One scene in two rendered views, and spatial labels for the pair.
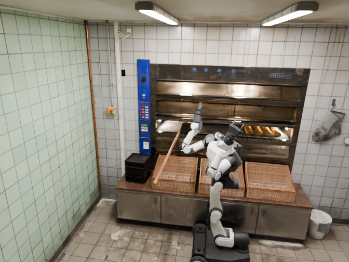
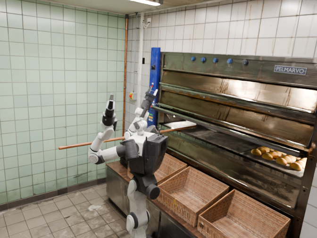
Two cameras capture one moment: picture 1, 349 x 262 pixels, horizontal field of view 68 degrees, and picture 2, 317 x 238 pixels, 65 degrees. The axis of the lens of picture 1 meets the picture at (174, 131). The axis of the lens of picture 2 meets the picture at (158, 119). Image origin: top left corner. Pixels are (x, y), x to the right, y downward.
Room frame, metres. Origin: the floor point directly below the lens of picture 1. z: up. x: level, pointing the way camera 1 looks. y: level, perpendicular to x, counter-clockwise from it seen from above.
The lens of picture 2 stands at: (1.04, -1.91, 2.04)
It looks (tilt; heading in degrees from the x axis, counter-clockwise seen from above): 14 degrees down; 43
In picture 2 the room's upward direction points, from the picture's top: 4 degrees clockwise
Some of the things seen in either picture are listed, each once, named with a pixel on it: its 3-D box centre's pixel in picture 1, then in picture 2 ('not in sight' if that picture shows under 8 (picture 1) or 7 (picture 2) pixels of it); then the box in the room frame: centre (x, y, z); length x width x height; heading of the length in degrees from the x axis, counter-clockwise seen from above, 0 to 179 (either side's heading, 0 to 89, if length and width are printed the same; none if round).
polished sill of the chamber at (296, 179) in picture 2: (220, 136); (213, 146); (3.28, -0.63, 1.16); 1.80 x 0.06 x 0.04; 82
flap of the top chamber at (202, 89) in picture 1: (225, 90); (219, 85); (3.26, -0.63, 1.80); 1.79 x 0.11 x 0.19; 82
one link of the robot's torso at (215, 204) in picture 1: (216, 197); (138, 201); (2.40, -0.47, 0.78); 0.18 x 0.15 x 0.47; 172
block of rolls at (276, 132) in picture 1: (260, 127); (288, 153); (3.61, -1.27, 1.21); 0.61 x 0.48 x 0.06; 172
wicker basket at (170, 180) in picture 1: (175, 172); (156, 170); (3.07, -0.03, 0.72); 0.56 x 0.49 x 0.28; 82
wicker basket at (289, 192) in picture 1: (267, 180); (241, 225); (2.90, -1.20, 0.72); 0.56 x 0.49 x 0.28; 81
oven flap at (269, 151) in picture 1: (220, 147); (210, 159); (3.26, -0.63, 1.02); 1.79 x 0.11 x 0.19; 82
